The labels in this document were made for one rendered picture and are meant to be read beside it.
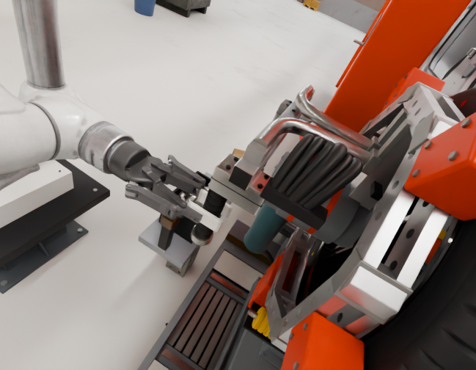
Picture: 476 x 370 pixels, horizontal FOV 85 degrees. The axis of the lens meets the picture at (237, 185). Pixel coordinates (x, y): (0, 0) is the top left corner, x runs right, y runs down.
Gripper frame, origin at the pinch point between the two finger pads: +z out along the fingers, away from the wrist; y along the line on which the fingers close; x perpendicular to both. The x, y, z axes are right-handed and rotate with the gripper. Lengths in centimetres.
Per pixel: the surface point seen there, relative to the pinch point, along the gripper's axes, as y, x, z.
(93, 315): 4, -83, -27
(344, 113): -59, 9, 16
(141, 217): -44, -83, -44
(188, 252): -14.1, -38.1, -4.9
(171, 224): -9.0, -23.0, -10.9
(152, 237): -11.5, -38.0, -17.0
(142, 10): -335, -76, -289
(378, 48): -59, 28, 14
